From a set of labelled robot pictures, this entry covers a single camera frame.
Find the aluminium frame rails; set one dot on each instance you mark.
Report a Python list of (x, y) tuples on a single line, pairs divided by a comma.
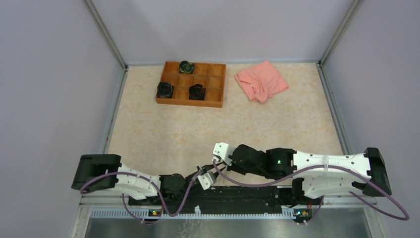
[(374, 222)]

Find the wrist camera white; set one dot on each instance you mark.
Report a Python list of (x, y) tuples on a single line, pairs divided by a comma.
[(207, 180), (222, 152)]

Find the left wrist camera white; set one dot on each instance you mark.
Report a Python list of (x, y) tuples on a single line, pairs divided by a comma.
[(207, 180)]

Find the pink folded cloth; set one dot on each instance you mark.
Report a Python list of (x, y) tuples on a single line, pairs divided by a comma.
[(261, 82)]

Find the black rolled belt left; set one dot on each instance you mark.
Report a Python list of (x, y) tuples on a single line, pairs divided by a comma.
[(165, 90)]

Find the orange wooden compartment tray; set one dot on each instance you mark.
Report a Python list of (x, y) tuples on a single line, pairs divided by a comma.
[(210, 75)]

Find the black rolled belt middle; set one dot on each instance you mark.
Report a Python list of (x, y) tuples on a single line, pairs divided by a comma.
[(197, 92)]

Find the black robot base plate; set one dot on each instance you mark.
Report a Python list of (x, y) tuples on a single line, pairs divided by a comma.
[(243, 200)]

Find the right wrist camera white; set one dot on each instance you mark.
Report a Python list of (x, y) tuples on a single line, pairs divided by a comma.
[(222, 152)]

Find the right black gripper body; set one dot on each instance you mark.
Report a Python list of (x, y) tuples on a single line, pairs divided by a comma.
[(236, 168)]

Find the black rolled belt top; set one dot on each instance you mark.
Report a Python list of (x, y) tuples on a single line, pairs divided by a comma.
[(186, 67)]

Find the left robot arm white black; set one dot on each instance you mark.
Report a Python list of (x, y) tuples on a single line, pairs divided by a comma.
[(106, 172)]

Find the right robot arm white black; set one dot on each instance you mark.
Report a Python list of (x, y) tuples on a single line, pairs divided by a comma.
[(314, 175)]

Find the black rolled belt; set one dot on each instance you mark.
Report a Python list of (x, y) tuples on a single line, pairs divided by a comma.
[(186, 67), (197, 92), (165, 90)]

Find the white slotted cable duct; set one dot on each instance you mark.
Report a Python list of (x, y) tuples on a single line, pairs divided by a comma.
[(145, 213)]

